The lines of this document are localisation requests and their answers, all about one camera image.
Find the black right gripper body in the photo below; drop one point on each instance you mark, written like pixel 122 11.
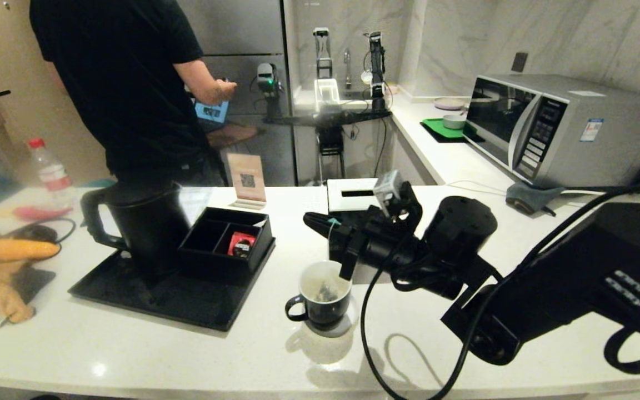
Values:
pixel 386 244

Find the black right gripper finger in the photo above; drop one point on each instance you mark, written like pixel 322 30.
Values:
pixel 328 233
pixel 328 219

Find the black electric kettle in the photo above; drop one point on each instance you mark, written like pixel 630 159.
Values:
pixel 150 228

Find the black background robot arm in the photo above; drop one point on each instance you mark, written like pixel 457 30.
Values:
pixel 376 66

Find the black tissue box white lid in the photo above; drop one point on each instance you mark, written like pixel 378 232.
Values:
pixel 348 200

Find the black stool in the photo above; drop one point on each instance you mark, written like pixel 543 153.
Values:
pixel 330 145

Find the black mug white inside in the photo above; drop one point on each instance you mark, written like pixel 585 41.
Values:
pixel 325 314

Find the brown QR code sign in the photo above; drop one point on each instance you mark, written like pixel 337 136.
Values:
pixel 246 176

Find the black compartment organizer box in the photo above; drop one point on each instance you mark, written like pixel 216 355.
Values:
pixel 209 250

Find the green tray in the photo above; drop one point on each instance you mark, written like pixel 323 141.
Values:
pixel 435 129

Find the white dish rack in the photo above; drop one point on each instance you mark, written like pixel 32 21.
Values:
pixel 325 93

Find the brown wooden table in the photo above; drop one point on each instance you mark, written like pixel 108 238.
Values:
pixel 234 135

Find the small grey bowl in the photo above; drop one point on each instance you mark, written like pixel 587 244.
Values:
pixel 454 121

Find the grey oven mitt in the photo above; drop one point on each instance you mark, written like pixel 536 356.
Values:
pixel 528 197

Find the pale pink plate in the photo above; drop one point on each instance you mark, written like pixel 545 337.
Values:
pixel 449 103

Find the grey device with green light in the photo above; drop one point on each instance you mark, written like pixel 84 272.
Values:
pixel 266 78

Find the chrome faucet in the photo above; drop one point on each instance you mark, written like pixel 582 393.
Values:
pixel 346 64

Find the open laptop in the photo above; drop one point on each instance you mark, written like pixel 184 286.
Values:
pixel 211 111

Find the black serving tray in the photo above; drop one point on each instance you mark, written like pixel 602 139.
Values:
pixel 186 308

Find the chrome metal stand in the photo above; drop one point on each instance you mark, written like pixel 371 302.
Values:
pixel 322 51

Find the grey steel refrigerator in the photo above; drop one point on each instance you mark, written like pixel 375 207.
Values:
pixel 248 28

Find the silver microwave oven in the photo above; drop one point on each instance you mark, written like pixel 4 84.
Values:
pixel 598 139

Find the person in black shirt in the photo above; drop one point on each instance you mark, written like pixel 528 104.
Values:
pixel 120 83

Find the plastic bottle red cap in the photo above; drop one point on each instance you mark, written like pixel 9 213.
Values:
pixel 52 173

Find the pink flat item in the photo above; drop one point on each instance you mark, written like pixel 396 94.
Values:
pixel 36 213

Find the orange plush piece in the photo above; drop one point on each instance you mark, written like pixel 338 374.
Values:
pixel 23 250

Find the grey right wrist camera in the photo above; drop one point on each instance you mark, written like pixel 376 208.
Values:
pixel 388 189

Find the dark wall socket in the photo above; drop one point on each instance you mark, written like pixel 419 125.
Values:
pixel 518 61

